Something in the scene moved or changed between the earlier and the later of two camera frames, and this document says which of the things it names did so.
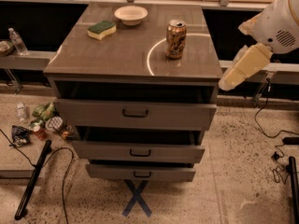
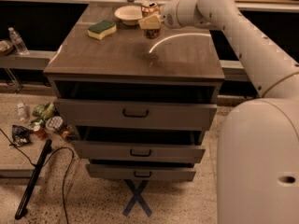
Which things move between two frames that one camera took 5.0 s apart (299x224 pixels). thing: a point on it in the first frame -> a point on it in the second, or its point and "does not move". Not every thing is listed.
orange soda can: [176, 38] -> [149, 8]
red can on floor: [39, 133] does not move
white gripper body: [275, 25] -> [168, 15]
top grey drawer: [133, 114] does not move
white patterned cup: [53, 123] does not move
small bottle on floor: [21, 112] does not move
